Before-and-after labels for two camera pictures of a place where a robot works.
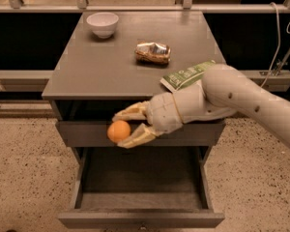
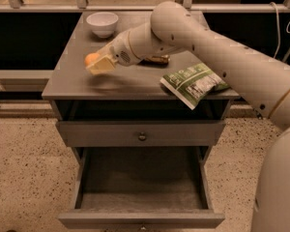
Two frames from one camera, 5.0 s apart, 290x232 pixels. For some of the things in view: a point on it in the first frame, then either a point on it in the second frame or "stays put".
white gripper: x=162 y=112 to x=120 y=51
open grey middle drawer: x=141 y=188 stays put
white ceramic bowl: x=102 y=23 stays put
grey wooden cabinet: x=110 y=60 stays put
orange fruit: x=118 y=130 to x=91 y=57
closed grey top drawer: x=95 y=134 stays put
